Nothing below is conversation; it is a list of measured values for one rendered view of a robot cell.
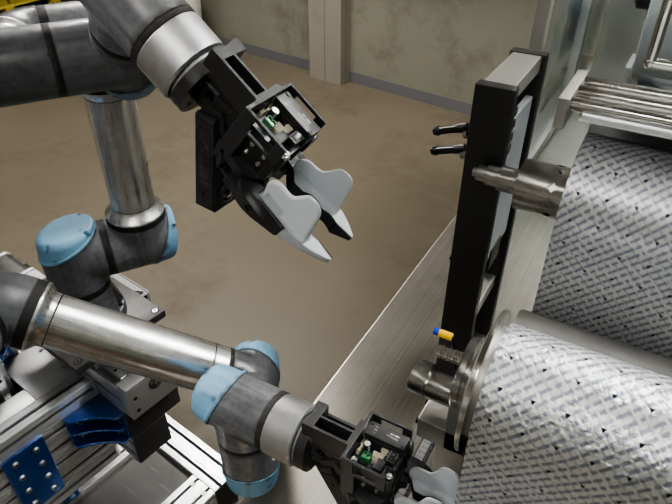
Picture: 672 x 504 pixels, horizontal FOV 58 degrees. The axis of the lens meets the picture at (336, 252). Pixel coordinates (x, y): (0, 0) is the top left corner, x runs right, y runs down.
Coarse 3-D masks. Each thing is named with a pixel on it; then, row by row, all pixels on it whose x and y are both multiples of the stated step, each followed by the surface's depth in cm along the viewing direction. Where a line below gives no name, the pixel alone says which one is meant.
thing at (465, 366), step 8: (472, 344) 59; (480, 344) 59; (464, 352) 58; (472, 352) 58; (464, 360) 58; (472, 360) 58; (464, 368) 57; (456, 376) 58; (464, 376) 57; (456, 384) 58; (464, 384) 57; (456, 392) 58; (456, 400) 58; (456, 408) 60
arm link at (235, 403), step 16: (224, 368) 75; (208, 384) 73; (224, 384) 73; (240, 384) 73; (256, 384) 73; (192, 400) 74; (208, 400) 73; (224, 400) 72; (240, 400) 71; (256, 400) 71; (272, 400) 71; (208, 416) 73; (224, 416) 72; (240, 416) 71; (256, 416) 70; (224, 432) 73; (240, 432) 71; (256, 432) 70; (224, 448) 75; (240, 448) 74; (256, 448) 71
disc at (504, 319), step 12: (504, 312) 58; (504, 324) 59; (492, 336) 55; (480, 360) 54; (480, 372) 54; (468, 384) 54; (468, 396) 53; (468, 408) 55; (456, 432) 55; (456, 444) 56
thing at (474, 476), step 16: (464, 464) 59; (480, 464) 57; (464, 480) 60; (480, 480) 59; (496, 480) 57; (512, 480) 56; (464, 496) 61; (480, 496) 60; (496, 496) 59; (512, 496) 57; (528, 496) 56; (544, 496) 55
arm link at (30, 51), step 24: (0, 24) 83; (24, 24) 87; (0, 48) 58; (24, 48) 59; (48, 48) 60; (0, 72) 58; (24, 72) 59; (48, 72) 60; (0, 96) 60; (24, 96) 61; (48, 96) 62
